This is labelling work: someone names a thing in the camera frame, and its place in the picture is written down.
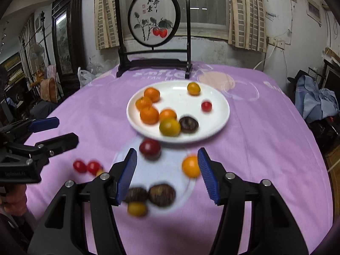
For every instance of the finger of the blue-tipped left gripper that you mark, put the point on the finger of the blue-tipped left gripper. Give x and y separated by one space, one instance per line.
24 128

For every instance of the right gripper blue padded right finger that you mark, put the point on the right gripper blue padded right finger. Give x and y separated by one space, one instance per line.
273 228

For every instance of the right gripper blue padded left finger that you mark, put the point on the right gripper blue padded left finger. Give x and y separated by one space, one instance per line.
61 230

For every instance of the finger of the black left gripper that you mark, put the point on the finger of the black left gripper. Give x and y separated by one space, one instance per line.
58 145

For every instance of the small red cherry tomato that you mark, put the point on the small red cherry tomato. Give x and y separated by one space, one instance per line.
80 166

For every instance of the small yellow-green fruit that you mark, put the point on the small yellow-green fruit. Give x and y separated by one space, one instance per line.
99 172

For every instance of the olive yellow small fruit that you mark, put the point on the olive yellow small fruit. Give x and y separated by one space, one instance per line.
137 209

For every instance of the large dark mangosteen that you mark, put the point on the large dark mangosteen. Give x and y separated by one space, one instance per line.
136 194

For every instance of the large orange tangerine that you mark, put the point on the large orange tangerine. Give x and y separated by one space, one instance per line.
149 115

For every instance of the orange fruit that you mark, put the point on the orange fruit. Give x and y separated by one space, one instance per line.
167 114
190 167

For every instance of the green-yellow large fruit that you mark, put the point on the green-yellow large fruit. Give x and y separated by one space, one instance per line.
170 127

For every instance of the yellow-orange round fruit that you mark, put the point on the yellow-orange round fruit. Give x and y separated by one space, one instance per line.
193 89

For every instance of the person's left hand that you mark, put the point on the person's left hand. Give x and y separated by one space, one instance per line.
16 201

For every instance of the white plastic bag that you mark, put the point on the white plastic bag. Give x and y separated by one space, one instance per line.
84 77

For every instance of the dark red plum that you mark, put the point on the dark red plum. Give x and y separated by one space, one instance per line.
150 149

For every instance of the purple table cloth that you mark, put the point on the purple table cloth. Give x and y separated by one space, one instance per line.
265 138

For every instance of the dark framed mirror cabinet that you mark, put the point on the dark framed mirror cabinet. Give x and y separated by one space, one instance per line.
67 41

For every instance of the white oval plate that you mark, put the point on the white oval plate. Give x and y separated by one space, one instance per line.
174 95

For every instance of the blue cloth pile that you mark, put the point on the blue cloth pile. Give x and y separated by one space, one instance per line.
313 103

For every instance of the dark mangosteen in plate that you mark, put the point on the dark mangosteen in plate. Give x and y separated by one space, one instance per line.
188 124

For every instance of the left beige curtain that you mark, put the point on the left beige curtain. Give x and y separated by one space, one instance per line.
106 32

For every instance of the beige curtain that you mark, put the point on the beige curtain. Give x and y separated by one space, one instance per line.
106 32
247 28

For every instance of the round painting black stand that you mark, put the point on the round painting black stand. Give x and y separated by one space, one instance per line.
152 24

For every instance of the right beige curtain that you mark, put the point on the right beige curtain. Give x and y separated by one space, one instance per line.
247 28

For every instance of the white wall socket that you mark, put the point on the white wall socket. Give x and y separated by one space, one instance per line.
276 42

